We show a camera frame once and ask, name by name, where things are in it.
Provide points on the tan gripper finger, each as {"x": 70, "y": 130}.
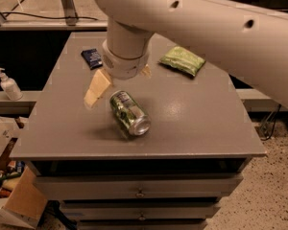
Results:
{"x": 100, "y": 83}
{"x": 146, "y": 71}

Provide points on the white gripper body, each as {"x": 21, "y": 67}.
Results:
{"x": 126, "y": 65}

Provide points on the green soda can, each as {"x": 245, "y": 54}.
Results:
{"x": 129, "y": 113}

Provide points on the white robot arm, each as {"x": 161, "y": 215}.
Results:
{"x": 248, "y": 42}

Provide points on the dark blue snack packet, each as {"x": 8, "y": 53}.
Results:
{"x": 92, "y": 58}

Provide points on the green chip bag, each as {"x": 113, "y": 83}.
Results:
{"x": 183, "y": 60}

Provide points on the grey drawer cabinet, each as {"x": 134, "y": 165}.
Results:
{"x": 171, "y": 178}

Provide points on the white pump bottle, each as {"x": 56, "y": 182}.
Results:
{"x": 10, "y": 86}

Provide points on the cardboard box with clutter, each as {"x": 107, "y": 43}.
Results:
{"x": 21, "y": 203}

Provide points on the grey metal frame rail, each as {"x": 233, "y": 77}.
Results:
{"x": 51, "y": 15}

